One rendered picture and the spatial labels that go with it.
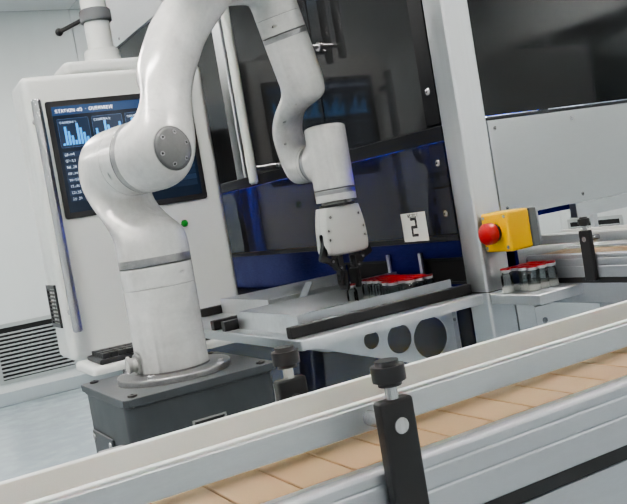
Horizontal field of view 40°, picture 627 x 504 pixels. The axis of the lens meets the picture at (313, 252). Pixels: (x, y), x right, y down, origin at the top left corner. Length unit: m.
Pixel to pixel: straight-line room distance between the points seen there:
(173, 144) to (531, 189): 0.73
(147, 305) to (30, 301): 5.56
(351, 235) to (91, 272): 0.86
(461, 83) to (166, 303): 0.69
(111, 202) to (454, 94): 0.66
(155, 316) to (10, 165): 5.62
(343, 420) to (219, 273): 1.93
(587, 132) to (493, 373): 1.29
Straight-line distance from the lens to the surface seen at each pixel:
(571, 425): 0.63
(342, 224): 1.74
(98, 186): 1.47
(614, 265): 1.58
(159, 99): 1.42
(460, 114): 1.65
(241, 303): 1.98
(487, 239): 1.58
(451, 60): 1.66
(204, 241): 2.45
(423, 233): 1.78
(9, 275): 6.92
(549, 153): 1.79
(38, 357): 6.97
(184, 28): 1.52
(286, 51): 1.70
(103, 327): 2.37
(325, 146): 1.72
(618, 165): 1.93
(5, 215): 6.94
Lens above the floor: 1.10
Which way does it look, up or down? 3 degrees down
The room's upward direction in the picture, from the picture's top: 10 degrees counter-clockwise
